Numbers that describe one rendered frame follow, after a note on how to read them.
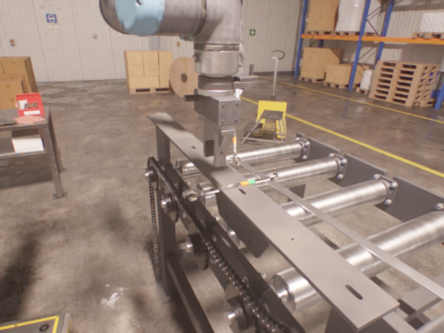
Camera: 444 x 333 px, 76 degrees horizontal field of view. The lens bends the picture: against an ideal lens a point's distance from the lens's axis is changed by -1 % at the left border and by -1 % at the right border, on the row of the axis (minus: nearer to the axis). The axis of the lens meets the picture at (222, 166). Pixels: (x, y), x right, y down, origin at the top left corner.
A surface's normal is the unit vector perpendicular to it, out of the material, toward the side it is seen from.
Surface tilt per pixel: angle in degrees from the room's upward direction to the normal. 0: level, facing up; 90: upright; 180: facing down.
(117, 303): 0
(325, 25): 90
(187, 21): 119
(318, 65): 90
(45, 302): 0
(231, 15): 90
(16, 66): 90
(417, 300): 0
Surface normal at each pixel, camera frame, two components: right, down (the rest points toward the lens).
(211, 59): -0.19, 0.40
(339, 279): 0.03, -0.91
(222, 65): 0.25, 0.41
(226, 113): 0.45, 0.39
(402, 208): -0.89, 0.16
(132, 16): -0.76, 0.25
